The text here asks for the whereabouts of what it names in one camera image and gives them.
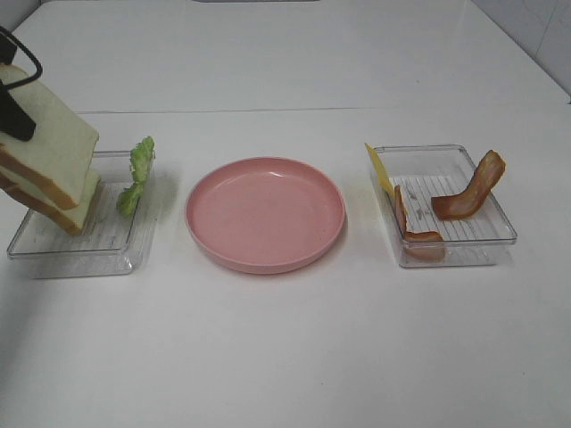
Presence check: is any clear plastic tray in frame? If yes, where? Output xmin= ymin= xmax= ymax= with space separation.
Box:
xmin=7 ymin=151 xmax=160 ymax=279
xmin=370 ymin=144 xmax=517 ymax=268

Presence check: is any clear right plastic tray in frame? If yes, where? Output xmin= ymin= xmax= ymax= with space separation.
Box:
xmin=370 ymin=144 xmax=517 ymax=268

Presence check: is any white bread slice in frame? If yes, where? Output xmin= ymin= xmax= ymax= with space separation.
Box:
xmin=1 ymin=80 xmax=99 ymax=210
xmin=1 ymin=167 xmax=100 ymax=235

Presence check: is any curved bacon strip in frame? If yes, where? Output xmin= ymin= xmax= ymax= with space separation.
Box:
xmin=431 ymin=150 xmax=506 ymax=220

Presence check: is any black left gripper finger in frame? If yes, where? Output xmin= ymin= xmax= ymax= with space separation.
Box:
xmin=0 ymin=83 xmax=36 ymax=142

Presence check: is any yellow cheese slice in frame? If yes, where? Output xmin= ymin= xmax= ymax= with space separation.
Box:
xmin=365 ymin=144 xmax=394 ymax=198

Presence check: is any pink round plate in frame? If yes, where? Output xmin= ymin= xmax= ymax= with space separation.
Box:
xmin=185 ymin=157 xmax=346 ymax=275

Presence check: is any clear left plastic tray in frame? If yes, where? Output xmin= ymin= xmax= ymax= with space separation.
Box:
xmin=7 ymin=151 xmax=160 ymax=279

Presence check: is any green lettuce leaf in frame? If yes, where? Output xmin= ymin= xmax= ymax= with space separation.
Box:
xmin=116 ymin=136 xmax=154 ymax=218

